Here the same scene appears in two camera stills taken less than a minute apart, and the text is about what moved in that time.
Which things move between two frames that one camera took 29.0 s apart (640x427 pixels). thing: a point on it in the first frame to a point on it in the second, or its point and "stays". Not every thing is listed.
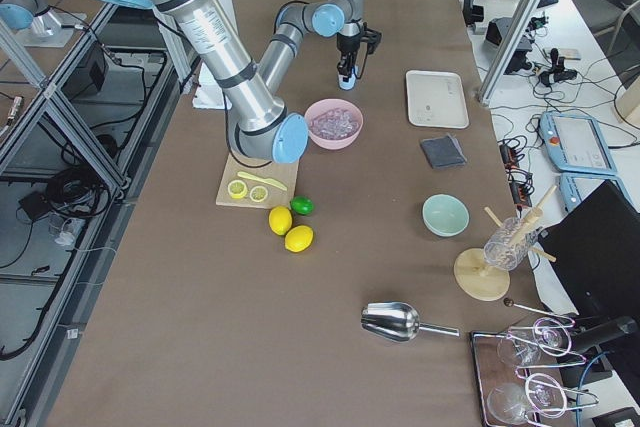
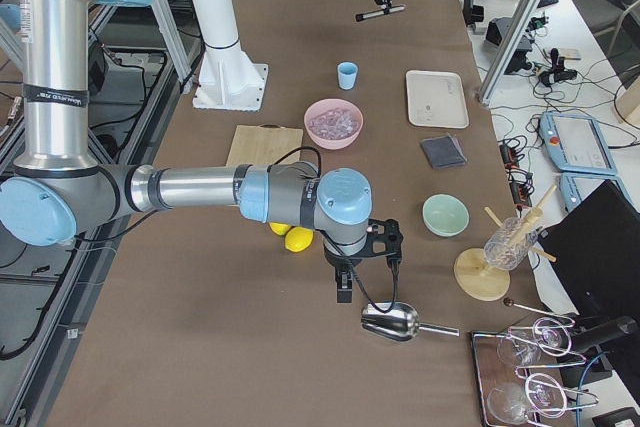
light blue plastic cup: (347, 85) stays
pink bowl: (332, 123) stays
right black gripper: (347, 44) to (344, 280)
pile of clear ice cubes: (334, 122) stays
